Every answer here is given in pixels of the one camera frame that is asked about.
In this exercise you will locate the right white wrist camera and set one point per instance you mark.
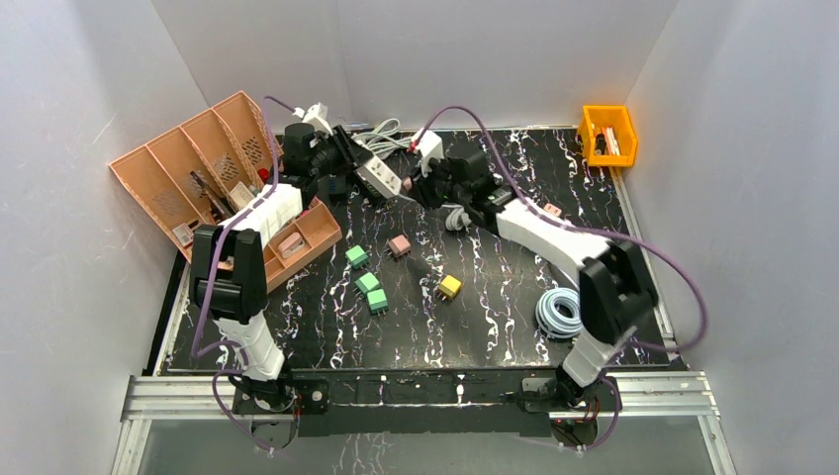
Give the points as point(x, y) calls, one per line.
point(429, 146)

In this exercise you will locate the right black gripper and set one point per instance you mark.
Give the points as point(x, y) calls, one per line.
point(422, 186)

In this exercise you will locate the pink file rack organizer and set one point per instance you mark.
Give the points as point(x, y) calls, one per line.
point(184, 177)

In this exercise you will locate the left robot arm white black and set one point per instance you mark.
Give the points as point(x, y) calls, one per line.
point(228, 280)

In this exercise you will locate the green plug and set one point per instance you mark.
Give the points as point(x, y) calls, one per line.
point(357, 257)

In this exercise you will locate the pink stapler in tray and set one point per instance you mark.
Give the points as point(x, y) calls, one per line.
point(291, 244)

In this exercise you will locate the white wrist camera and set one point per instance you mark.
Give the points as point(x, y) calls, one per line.
point(429, 146)
point(315, 115)

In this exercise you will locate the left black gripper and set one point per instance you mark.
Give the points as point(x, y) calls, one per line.
point(353, 156)

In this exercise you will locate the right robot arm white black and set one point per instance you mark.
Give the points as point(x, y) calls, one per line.
point(615, 286)

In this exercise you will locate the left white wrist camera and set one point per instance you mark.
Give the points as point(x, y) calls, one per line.
point(315, 115)

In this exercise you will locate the pink plug adapter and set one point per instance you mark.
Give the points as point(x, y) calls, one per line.
point(399, 246)

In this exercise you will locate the orange storage bin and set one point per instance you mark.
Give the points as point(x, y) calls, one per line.
point(607, 135)

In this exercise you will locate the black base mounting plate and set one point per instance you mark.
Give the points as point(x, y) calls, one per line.
point(527, 401)

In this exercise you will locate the green plug adapter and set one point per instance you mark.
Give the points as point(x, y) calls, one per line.
point(377, 301)
point(367, 283)

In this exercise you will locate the pink plug on round socket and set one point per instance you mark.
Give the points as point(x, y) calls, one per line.
point(552, 210)

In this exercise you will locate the yellow plug adapter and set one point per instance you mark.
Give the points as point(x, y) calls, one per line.
point(449, 287)

